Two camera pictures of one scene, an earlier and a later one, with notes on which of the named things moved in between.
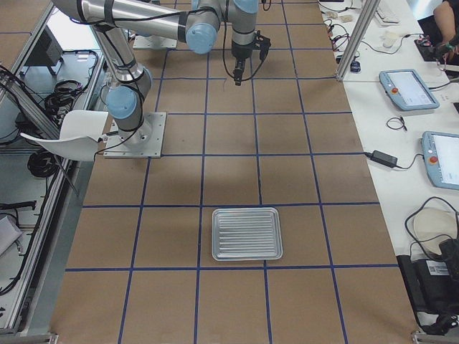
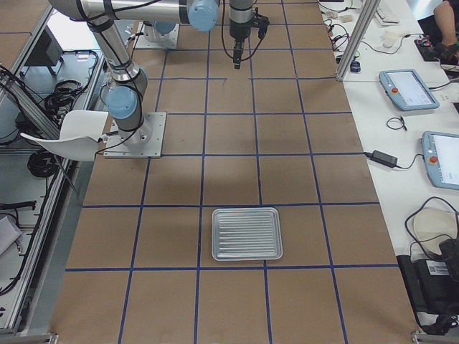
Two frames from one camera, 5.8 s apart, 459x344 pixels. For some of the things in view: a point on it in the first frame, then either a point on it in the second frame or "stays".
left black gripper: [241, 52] -> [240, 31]
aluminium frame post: [367, 15] stays
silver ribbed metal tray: [242, 233] stays
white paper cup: [388, 38] stays
